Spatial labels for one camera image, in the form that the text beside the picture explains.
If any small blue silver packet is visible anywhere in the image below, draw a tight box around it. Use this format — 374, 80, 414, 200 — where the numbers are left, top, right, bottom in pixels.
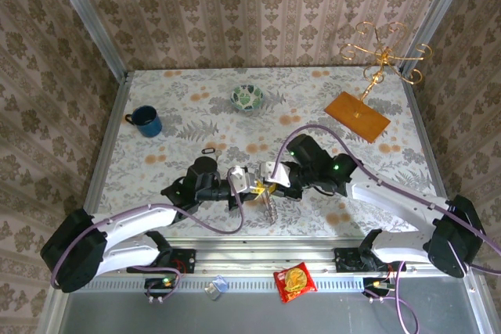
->
203, 274, 229, 302

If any black controller board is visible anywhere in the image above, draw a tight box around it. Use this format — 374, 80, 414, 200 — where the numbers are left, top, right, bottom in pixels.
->
143, 275, 182, 300
362, 275, 395, 300

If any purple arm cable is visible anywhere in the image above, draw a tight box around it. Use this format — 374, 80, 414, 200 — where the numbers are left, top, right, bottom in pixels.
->
50, 177, 246, 304
272, 124, 501, 332

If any aluminium frame post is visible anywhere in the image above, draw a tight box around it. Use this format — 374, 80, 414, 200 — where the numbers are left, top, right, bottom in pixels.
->
42, 0, 131, 83
402, 0, 478, 77

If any floral tablecloth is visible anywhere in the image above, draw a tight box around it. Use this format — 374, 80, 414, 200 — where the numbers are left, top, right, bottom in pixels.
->
92, 67, 449, 239

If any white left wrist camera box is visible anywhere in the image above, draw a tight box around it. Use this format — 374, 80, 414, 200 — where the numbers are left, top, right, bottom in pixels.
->
226, 165, 257, 195

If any leaf pattern ceramic bowl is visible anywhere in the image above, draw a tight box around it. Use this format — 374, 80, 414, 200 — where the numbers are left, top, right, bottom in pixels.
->
229, 84, 265, 113

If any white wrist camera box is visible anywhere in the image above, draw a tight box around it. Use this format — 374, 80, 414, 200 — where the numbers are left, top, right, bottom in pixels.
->
226, 165, 257, 195
259, 160, 292, 190

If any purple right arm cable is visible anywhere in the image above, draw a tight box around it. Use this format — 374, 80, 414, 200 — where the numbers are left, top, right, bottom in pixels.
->
272, 124, 501, 332

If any dark blue enamel mug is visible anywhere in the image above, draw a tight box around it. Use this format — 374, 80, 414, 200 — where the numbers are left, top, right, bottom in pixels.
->
124, 105, 164, 139

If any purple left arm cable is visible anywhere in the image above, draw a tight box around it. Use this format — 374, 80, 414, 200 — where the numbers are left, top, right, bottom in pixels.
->
50, 177, 246, 304

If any aluminium table edge rail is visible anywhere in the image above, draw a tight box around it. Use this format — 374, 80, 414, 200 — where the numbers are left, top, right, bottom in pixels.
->
402, 71, 461, 243
74, 71, 132, 242

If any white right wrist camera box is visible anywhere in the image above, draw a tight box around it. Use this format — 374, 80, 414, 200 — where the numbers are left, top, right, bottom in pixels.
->
259, 160, 292, 190

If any small black ring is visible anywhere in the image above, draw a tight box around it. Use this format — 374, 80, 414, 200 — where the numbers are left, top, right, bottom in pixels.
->
200, 146, 227, 160

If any grey slotted cable duct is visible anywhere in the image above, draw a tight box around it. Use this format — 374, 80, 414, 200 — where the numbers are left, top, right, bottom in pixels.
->
88, 274, 397, 293

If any gold wire stand wooden base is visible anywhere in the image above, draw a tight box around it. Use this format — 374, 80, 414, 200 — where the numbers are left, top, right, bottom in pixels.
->
323, 20, 434, 144

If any aluminium mounting rail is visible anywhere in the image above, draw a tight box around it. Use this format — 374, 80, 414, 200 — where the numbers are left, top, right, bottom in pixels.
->
60, 237, 477, 277

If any grey metal sheet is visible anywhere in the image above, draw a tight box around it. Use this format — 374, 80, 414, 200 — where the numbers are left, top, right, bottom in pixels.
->
38, 275, 488, 334

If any red snack packet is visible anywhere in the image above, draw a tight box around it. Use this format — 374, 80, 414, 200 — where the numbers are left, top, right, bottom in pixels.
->
272, 260, 319, 305

